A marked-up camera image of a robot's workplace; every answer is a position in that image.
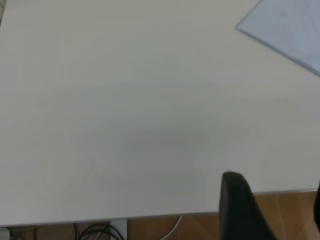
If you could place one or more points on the clear plastic red-zip bag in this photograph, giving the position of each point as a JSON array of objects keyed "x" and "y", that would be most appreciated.
[{"x": 287, "y": 30}]

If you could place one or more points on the white table leg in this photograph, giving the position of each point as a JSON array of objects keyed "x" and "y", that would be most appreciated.
[{"x": 119, "y": 230}]

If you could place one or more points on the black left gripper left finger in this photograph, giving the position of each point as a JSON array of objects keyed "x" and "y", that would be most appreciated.
[{"x": 237, "y": 210}]

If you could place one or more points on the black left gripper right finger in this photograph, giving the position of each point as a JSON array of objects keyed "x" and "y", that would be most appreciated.
[{"x": 317, "y": 205}]

